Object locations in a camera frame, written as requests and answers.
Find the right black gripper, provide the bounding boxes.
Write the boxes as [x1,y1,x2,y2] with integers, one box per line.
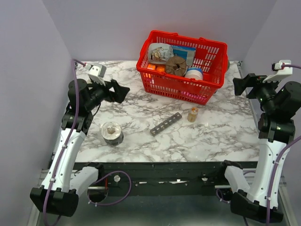
[233,72,285,113]

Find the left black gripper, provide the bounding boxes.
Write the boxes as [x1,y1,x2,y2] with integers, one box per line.
[85,76,130,111]

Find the grey weekly pill organizer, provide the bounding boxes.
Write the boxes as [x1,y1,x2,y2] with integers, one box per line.
[150,113,182,136]

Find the clear pill bottle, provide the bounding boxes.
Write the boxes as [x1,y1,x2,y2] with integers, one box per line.
[187,107,198,122]

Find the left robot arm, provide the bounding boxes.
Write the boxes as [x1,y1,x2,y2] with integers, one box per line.
[30,79,130,217]

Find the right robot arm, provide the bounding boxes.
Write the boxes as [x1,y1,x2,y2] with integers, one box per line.
[216,73,301,225]

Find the orange small package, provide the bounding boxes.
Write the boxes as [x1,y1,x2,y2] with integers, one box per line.
[147,64,156,71]

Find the red plastic shopping basket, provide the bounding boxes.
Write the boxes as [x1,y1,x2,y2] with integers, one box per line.
[136,30,228,105]

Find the orange fruit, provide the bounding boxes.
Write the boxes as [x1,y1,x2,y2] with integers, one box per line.
[156,65,165,73]

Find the white blue lidded tub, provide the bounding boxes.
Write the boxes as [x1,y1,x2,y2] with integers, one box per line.
[184,67,203,80]

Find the white snack bag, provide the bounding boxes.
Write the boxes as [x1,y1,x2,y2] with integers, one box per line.
[148,43,174,65]

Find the brown round paper package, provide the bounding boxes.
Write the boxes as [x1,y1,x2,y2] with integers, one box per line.
[165,56,187,77]

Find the blue white packet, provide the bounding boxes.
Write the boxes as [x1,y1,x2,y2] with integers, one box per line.
[172,45,196,66]

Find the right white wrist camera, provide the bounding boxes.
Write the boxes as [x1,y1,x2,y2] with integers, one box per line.
[263,60,293,83]

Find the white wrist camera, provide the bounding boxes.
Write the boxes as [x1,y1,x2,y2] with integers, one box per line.
[84,63,107,85]
[263,60,293,83]

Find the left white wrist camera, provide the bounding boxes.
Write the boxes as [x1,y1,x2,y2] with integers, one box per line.
[84,63,107,85]

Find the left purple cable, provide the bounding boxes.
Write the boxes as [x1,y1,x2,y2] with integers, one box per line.
[43,58,132,226]

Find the purple cable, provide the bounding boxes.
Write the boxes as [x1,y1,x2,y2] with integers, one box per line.
[43,58,132,226]
[216,63,301,226]

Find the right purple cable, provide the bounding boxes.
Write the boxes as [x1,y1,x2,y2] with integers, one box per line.
[216,63,301,226]

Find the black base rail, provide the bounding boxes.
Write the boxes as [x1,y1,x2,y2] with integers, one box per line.
[77,161,259,197]

